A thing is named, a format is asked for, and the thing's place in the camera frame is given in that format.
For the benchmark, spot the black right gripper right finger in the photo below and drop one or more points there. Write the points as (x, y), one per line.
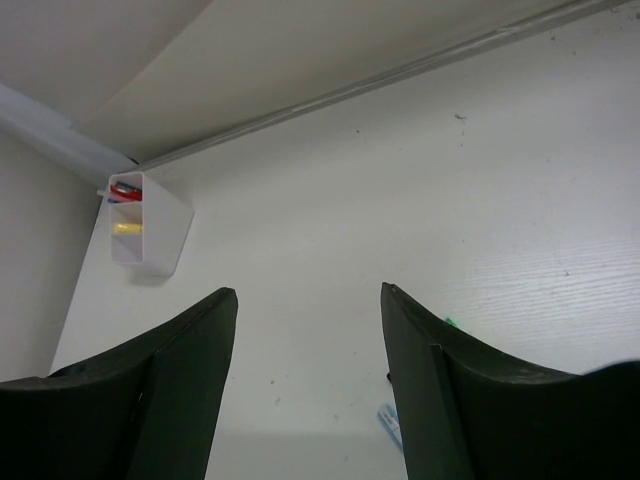
(470, 411)

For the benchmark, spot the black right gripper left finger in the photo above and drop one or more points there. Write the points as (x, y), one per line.
(145, 409)

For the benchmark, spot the red gel pen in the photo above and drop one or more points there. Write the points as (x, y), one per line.
(122, 192)

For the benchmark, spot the light blue pen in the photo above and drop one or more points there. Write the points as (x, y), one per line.
(388, 418)

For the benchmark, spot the white three-compartment organizer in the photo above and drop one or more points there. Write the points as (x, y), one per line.
(166, 222)

